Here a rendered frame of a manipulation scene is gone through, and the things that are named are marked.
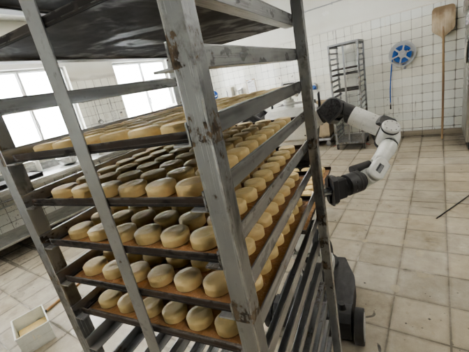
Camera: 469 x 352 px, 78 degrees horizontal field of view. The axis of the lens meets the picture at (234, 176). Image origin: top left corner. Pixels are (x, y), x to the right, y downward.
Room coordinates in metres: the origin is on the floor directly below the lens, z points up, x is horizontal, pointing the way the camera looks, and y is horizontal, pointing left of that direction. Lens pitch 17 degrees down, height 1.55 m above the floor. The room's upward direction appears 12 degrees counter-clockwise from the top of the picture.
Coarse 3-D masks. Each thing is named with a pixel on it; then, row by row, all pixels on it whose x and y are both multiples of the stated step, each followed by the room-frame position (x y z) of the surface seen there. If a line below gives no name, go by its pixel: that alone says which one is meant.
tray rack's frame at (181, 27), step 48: (192, 0) 0.36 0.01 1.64; (48, 48) 0.45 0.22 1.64; (192, 48) 0.34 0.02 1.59; (192, 96) 0.34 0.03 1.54; (0, 144) 0.56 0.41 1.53; (192, 144) 0.35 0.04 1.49; (96, 192) 0.46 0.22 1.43; (240, 240) 0.35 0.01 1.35; (240, 288) 0.34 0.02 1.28; (144, 336) 0.46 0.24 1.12; (240, 336) 0.35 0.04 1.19
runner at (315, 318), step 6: (324, 282) 0.89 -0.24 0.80; (318, 288) 0.90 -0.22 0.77; (324, 288) 0.87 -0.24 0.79; (318, 294) 0.87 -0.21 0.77; (324, 294) 0.86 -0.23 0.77; (318, 300) 0.84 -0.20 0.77; (318, 306) 0.79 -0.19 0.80; (312, 312) 0.79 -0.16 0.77; (318, 312) 0.77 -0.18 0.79; (312, 318) 0.77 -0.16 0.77; (318, 318) 0.76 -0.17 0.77; (312, 324) 0.74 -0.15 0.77; (312, 330) 0.72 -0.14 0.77; (306, 336) 0.71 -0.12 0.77; (312, 336) 0.68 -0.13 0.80; (306, 342) 0.68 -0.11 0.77; (312, 342) 0.67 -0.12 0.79; (306, 348) 0.67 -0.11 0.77; (312, 348) 0.66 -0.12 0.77
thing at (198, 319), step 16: (304, 208) 0.84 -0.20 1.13; (288, 224) 0.73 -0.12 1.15; (288, 240) 0.68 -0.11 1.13; (272, 256) 0.61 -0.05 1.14; (272, 272) 0.56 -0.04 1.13; (256, 288) 0.51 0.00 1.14; (96, 304) 0.58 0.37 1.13; (112, 304) 0.56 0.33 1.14; (128, 304) 0.53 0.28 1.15; (144, 304) 0.52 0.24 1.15; (160, 304) 0.51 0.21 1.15; (176, 304) 0.50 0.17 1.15; (160, 320) 0.48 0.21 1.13; (176, 320) 0.46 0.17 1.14; (192, 320) 0.44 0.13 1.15; (208, 320) 0.44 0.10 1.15; (224, 320) 0.43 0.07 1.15; (208, 336) 0.42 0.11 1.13; (224, 336) 0.41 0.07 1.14
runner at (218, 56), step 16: (208, 48) 0.43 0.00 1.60; (224, 48) 0.48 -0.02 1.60; (240, 48) 0.53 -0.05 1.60; (256, 48) 0.60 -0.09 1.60; (272, 48) 0.70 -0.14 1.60; (288, 48) 0.82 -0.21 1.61; (208, 64) 0.43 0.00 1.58; (224, 64) 0.47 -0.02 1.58; (240, 64) 0.53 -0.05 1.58; (256, 64) 0.66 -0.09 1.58
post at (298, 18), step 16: (304, 32) 0.88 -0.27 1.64; (304, 48) 0.88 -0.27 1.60; (304, 64) 0.88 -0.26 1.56; (304, 80) 0.88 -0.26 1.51; (304, 96) 0.89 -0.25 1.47; (304, 112) 0.89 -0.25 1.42; (320, 160) 0.90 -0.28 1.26; (320, 176) 0.88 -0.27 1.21; (320, 192) 0.88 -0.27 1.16; (320, 208) 0.88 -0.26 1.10; (320, 224) 0.89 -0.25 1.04; (320, 240) 0.89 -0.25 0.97; (336, 304) 0.90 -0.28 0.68; (336, 320) 0.88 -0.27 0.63; (336, 336) 0.88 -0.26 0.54
